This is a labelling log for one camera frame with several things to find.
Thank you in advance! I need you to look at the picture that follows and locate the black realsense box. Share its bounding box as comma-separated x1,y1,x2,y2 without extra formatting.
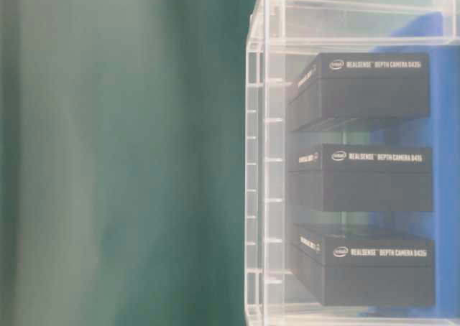
289,223,436,307
286,52,431,131
287,144,433,213

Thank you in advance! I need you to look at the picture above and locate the black RealSense box bottom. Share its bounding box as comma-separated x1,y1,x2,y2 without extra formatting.
289,223,436,307

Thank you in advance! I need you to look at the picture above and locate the black RealSense box top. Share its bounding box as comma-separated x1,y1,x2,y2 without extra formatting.
286,52,431,131

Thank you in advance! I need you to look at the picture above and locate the clear plastic storage case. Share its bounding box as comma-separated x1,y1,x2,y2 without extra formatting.
244,0,459,325

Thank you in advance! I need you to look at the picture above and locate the blue cloth liner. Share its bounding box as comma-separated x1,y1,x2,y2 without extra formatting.
366,11,460,322

